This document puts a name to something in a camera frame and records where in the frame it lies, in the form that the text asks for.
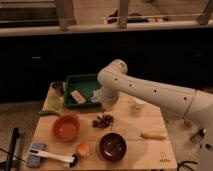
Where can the green pea pod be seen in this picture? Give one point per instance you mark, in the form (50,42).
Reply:
(48,112)

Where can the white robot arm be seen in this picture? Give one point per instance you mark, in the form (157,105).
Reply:
(188,103)

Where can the white small cup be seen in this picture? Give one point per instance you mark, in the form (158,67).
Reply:
(137,104)

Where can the orange peach fruit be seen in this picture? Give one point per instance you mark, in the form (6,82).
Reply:
(83,150)

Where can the white handled black brush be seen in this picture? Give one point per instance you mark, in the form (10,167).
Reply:
(71,160)

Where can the black stand left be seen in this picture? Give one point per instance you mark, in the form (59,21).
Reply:
(9,160)

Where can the red bowl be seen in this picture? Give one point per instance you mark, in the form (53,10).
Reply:
(66,128)

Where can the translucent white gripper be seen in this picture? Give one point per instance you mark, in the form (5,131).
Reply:
(106,97)

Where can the yellow banana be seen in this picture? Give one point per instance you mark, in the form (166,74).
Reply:
(153,135)

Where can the blue grey sponge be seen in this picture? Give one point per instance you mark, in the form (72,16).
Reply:
(34,161)

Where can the wooden railing shelf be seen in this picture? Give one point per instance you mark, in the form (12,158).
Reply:
(50,17)

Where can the bunch of dark grapes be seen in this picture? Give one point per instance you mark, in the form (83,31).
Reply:
(103,121)

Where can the dark brown bowl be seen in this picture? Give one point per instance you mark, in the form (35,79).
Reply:
(112,147)

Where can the green plastic tray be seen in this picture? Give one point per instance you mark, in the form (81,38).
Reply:
(85,84)

